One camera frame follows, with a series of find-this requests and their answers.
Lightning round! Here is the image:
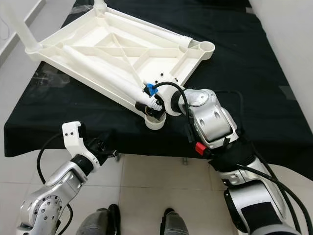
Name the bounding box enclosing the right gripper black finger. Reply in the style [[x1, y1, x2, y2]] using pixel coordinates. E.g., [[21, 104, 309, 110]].
[[136, 102, 156, 118]]

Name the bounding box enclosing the white plastic children table top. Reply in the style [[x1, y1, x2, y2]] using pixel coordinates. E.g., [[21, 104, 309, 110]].
[[25, 7, 216, 130]]

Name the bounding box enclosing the clear plastic bag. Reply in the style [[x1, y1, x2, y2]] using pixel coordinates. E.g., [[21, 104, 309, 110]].
[[29, 69, 70, 92]]

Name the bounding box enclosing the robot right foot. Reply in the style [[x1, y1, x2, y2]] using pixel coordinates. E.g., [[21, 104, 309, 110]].
[[159, 208, 190, 235]]

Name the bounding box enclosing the black tablecloth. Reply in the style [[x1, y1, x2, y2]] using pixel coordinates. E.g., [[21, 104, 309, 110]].
[[4, 0, 313, 169]]

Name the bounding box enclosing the blue cable connector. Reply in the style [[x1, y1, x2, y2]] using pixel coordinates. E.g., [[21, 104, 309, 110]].
[[145, 83, 158, 96]]

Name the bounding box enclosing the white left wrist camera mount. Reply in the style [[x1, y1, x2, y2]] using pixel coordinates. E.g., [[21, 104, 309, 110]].
[[62, 121, 94, 168]]

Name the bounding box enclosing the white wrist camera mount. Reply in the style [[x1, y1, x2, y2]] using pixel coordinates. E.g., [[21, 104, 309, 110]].
[[62, 121, 94, 168], [147, 72, 181, 116]]

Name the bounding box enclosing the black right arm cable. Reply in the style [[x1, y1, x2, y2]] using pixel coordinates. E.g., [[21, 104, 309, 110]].
[[154, 81, 313, 231]]

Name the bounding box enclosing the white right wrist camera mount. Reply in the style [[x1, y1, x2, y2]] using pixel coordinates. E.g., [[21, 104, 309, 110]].
[[147, 72, 181, 116]]

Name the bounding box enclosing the black wall power cable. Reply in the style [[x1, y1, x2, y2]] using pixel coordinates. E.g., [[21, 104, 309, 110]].
[[2, 20, 11, 42]]

